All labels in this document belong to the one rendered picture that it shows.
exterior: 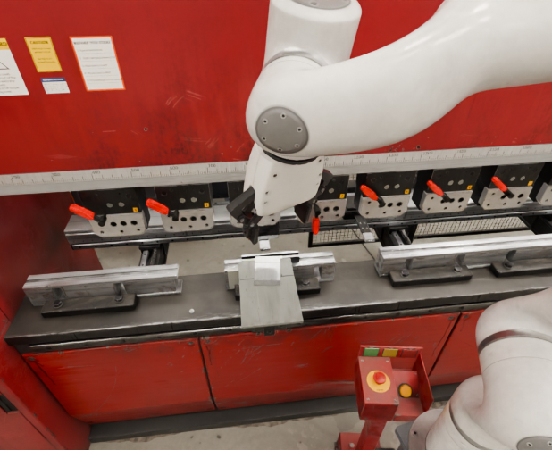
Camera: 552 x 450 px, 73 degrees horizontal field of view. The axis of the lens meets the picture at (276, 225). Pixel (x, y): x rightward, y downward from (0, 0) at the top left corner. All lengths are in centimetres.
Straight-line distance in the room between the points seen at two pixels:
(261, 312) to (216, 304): 24
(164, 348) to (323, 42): 124
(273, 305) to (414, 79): 93
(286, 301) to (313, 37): 91
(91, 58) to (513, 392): 97
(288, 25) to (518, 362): 55
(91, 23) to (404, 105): 74
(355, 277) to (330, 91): 117
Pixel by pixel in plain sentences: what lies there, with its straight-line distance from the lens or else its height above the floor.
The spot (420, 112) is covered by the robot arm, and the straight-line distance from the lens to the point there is 33.
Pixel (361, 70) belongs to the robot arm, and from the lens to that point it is 30.
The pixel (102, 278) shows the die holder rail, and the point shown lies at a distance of 140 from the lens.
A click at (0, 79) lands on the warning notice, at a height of 164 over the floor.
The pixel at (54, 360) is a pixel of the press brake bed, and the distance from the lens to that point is 157.
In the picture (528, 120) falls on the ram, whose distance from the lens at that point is 126.
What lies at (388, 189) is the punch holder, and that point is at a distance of 117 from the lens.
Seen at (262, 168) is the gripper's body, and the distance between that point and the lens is 45.
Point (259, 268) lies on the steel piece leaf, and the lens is 125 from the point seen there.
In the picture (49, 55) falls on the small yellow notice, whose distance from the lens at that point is 99.
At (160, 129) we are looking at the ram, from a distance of 99.
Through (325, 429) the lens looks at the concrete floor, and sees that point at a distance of 207.
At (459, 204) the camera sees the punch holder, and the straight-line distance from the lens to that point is 132.
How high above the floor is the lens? 191
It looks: 40 degrees down
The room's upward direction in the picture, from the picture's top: straight up
